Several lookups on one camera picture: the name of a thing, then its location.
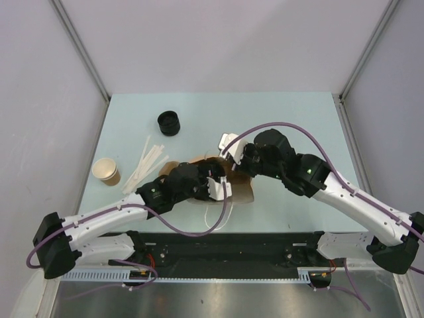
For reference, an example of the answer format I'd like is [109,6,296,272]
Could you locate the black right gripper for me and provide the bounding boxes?
[229,141,284,179]

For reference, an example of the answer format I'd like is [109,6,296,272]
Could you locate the brown paper bag white handles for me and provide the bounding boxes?
[158,150,256,229]

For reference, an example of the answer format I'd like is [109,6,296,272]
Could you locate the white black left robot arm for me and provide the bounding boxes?
[26,162,232,280]

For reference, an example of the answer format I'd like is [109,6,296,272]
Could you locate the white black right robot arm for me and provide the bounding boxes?
[221,129,423,274]

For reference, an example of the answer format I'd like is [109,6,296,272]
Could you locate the brown pulp cup carrier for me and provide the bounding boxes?
[158,161,180,176]

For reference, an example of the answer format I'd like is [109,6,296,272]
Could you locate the stack of black cup lids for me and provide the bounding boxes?
[157,111,181,136]

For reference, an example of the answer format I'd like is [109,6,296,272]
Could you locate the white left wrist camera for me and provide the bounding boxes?
[207,177,233,201]

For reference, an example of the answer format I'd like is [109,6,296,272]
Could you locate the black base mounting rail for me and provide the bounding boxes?
[125,231,340,278]

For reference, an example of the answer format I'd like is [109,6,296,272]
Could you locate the right aluminium frame post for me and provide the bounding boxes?
[341,0,403,100]

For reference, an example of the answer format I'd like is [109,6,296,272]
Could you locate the aluminium frame post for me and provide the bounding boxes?
[49,0,112,102]
[341,0,403,100]

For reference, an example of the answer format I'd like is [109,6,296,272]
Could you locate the white slotted cable duct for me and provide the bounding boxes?
[60,268,331,286]

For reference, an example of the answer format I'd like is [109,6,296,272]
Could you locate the left aluminium frame post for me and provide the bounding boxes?
[49,0,112,102]

